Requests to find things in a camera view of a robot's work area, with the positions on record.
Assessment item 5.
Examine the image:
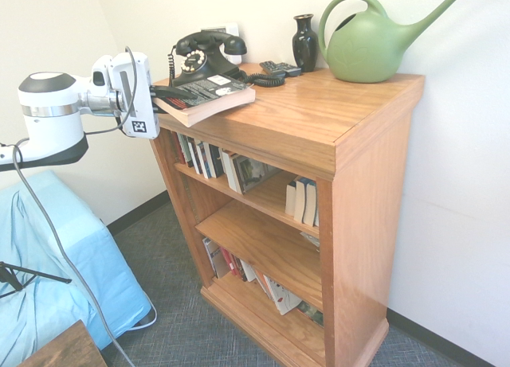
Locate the wooden bookshelf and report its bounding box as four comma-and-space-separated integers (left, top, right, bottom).
149, 62, 426, 367

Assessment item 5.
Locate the orange spine book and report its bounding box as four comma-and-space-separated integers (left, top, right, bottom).
253, 267, 274, 301

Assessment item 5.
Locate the white green spine book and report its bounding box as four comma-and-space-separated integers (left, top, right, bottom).
177, 133, 196, 170

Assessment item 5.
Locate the white book red artwork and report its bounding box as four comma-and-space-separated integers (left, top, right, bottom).
262, 275, 303, 317

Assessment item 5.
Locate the black remote control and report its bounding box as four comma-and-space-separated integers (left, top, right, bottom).
259, 60, 287, 76
277, 62, 303, 78

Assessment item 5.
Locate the flat lying pale magazine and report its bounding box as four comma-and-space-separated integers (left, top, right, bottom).
300, 231, 321, 252

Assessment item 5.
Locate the black telephone handset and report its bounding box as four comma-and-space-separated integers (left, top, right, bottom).
174, 30, 248, 57

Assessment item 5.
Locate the plain white book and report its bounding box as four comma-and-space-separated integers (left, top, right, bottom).
238, 259, 257, 283

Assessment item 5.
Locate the black rotary telephone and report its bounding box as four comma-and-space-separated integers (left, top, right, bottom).
167, 44, 286, 88

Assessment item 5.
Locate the blue cover paperback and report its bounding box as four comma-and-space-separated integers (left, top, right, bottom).
304, 179, 320, 228
293, 176, 315, 225

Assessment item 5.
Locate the dark floral flat book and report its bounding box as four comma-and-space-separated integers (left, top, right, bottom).
296, 300, 325, 329

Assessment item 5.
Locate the wide black spine book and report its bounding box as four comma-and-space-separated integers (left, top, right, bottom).
202, 142, 226, 180

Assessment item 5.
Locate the leaning white paged book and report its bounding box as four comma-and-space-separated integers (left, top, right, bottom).
218, 147, 244, 195

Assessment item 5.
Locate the thick grey robot cable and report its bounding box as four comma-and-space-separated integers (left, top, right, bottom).
11, 138, 139, 367

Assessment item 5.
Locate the thick black cover paperback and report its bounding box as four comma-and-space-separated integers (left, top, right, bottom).
152, 72, 257, 128

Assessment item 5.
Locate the thin grey gripper cable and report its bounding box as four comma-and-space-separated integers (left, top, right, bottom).
84, 45, 139, 137

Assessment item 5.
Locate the dark maroon spine book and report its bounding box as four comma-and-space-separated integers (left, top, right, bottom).
230, 253, 249, 283

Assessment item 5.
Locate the dark wooden table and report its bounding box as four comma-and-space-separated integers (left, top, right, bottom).
18, 318, 111, 367

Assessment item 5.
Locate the short white paged paperback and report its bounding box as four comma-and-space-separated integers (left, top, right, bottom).
284, 179, 298, 218

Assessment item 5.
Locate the light blue cloth cover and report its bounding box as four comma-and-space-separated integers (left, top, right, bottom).
0, 169, 155, 367

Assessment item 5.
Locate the black tripod stand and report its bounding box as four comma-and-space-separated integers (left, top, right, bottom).
0, 261, 73, 300

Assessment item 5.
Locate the green plastic watering can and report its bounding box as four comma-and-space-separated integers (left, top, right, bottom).
317, 0, 485, 84

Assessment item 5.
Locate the white wall plate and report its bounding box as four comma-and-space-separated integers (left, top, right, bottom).
200, 21, 241, 65

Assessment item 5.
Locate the dark red spine book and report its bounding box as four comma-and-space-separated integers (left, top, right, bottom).
171, 130, 186, 166

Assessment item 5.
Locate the white red blue spine book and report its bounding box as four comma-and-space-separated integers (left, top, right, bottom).
194, 139, 211, 180

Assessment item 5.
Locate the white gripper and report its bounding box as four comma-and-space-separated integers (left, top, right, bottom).
107, 51, 189, 139

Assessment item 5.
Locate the black glossy vase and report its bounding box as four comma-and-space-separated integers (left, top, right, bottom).
292, 14, 320, 73

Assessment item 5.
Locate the leaning grey cover book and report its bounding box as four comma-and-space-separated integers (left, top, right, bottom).
231, 154, 283, 195

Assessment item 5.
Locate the black rotary telephone base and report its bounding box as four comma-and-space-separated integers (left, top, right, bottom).
171, 48, 245, 88

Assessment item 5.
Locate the white metal frame foot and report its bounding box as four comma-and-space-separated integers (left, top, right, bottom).
129, 306, 158, 330

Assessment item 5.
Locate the thin black spine book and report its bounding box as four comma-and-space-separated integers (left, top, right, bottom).
186, 137, 203, 175

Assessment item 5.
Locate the white brown cover book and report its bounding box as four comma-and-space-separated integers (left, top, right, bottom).
202, 236, 231, 280

